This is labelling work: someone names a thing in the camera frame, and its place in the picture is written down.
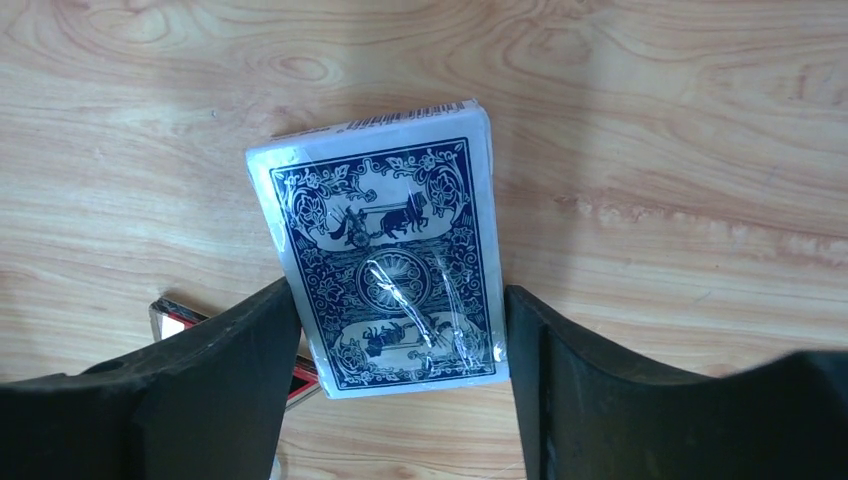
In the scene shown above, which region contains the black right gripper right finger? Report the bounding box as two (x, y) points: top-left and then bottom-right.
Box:
(505, 285), (847, 479)

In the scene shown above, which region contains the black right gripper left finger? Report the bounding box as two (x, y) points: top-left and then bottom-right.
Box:
(1, 279), (301, 479)

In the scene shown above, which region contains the blue playing card deck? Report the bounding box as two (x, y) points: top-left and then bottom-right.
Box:
(245, 99), (509, 399)

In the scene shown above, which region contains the red triangular card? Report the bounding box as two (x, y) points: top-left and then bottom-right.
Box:
(148, 297), (323, 412)

